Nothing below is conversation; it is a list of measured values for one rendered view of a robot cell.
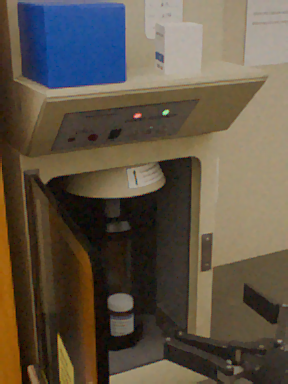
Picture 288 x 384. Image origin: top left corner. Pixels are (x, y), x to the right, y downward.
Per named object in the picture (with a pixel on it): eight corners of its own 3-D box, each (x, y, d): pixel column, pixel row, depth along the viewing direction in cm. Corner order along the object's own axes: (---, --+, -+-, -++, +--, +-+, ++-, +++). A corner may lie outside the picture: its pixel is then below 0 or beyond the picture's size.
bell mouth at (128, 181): (41, 174, 109) (39, 142, 107) (135, 160, 117) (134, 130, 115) (82, 205, 95) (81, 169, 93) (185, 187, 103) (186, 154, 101)
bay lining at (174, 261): (11, 321, 124) (-7, 139, 109) (132, 291, 135) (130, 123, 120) (57, 390, 104) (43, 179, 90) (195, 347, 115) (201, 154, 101)
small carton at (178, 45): (154, 69, 89) (155, 22, 86) (190, 67, 90) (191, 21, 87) (164, 74, 84) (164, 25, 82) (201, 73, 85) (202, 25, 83)
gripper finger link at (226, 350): (265, 372, 75) (263, 379, 74) (175, 352, 79) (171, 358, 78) (268, 344, 74) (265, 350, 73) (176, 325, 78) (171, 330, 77)
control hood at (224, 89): (18, 153, 86) (11, 77, 82) (220, 127, 100) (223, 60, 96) (48, 176, 77) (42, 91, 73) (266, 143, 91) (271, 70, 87)
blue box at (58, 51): (21, 77, 82) (15, 1, 79) (94, 71, 87) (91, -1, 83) (49, 89, 74) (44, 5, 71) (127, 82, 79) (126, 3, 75)
